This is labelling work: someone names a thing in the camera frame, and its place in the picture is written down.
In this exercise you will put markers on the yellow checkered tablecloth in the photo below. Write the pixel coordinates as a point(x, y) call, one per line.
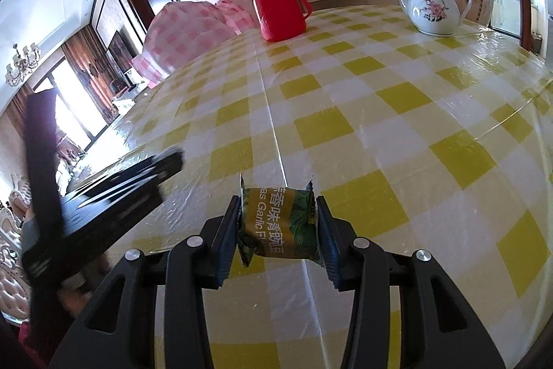
point(441, 143)

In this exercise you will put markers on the white floral teapot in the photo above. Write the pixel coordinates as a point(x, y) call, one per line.
point(436, 18)

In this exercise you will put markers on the wall television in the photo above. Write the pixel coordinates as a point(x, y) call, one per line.
point(120, 51)

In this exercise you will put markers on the crystal chandelier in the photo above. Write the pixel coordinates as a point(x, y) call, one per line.
point(24, 62)

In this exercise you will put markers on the pink checkered chair cover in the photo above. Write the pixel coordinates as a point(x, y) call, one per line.
point(183, 31)

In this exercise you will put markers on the green garlic pea packet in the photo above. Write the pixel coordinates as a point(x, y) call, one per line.
point(277, 222)

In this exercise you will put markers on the white tv cabinet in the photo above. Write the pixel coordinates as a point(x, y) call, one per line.
point(125, 101)

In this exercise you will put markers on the red thermos jug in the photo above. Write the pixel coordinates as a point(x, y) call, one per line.
point(282, 19)

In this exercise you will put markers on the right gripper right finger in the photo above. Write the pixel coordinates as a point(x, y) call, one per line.
point(438, 327)

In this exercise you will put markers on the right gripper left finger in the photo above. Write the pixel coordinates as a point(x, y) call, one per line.
point(116, 327)

